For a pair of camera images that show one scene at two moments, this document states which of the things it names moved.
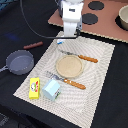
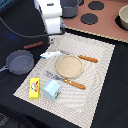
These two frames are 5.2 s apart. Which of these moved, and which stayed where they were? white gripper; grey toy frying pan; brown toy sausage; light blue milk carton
Moved: white gripper
Stayed: brown toy sausage; light blue milk carton; grey toy frying pan
